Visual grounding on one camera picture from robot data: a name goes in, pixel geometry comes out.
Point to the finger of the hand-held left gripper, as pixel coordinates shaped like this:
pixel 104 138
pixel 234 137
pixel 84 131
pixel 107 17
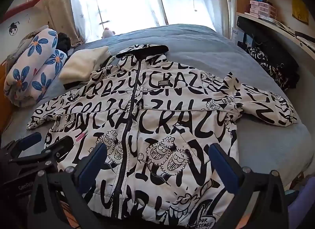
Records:
pixel 28 141
pixel 61 149

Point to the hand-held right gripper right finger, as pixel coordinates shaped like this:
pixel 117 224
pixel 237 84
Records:
pixel 221 162

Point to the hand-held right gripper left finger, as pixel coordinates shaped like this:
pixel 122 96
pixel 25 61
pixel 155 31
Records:
pixel 92 167

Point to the white black-lettered jacket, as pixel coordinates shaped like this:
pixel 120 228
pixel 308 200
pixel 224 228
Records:
pixel 157 110

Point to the orange wooden headboard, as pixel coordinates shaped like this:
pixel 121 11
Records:
pixel 5 96

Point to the folded black yellow garment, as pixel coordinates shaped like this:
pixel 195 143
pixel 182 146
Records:
pixel 71 85

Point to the blue floral blanket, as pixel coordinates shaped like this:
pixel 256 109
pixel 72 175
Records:
pixel 32 66

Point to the cream folded sweater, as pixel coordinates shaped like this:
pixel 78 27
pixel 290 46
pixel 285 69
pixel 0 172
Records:
pixel 81 66

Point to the purple cloth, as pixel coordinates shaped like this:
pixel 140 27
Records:
pixel 300 209

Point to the black clothing pile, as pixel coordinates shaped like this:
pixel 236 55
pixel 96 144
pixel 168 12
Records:
pixel 62 41

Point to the black white patterned cloth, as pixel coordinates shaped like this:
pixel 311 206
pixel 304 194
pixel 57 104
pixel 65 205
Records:
pixel 258 59

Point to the grey blue bed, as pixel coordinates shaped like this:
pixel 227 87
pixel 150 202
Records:
pixel 196 51

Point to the white plush toy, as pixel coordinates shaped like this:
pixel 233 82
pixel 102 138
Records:
pixel 108 32

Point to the blue white cardboard box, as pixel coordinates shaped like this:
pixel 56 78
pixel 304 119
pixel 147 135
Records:
pixel 237 36

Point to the black bag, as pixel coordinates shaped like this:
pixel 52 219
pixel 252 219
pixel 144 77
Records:
pixel 270 44

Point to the curved white desk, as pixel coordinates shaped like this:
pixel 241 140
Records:
pixel 304 57

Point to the beige curtain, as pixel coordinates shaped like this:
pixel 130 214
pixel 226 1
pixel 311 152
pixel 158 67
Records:
pixel 61 2

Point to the white ridged strip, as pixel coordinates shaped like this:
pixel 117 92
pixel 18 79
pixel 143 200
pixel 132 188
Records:
pixel 265 18

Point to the stack of pink boxes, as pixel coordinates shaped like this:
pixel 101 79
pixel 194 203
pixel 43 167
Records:
pixel 262 8

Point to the yellow cloth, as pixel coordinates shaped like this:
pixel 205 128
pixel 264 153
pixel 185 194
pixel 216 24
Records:
pixel 300 11

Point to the cartoon face wall sticker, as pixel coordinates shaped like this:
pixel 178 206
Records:
pixel 13 28

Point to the red wall decal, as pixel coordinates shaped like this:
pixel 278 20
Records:
pixel 24 6

